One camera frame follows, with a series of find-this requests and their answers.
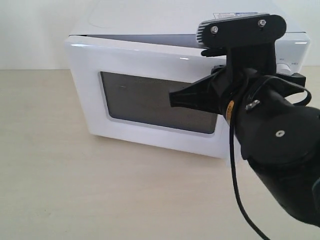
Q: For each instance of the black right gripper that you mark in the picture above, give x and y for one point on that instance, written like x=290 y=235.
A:
x=248 y=88

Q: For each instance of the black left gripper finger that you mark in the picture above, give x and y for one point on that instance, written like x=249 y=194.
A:
x=200 y=95

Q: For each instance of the white microwave door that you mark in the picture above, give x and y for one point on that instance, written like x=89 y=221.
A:
x=124 y=87

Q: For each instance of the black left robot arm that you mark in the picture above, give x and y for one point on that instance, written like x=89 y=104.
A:
x=280 y=140

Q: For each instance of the white Midea microwave oven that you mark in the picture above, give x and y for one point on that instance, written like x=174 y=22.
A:
x=175 y=23

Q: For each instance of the white upper control knob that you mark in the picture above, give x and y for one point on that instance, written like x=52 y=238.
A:
x=283 y=68

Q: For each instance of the warning label sticker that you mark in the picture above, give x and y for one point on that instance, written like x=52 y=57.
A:
x=222 y=15

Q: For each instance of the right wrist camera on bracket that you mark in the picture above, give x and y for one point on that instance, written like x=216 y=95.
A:
x=247 y=41

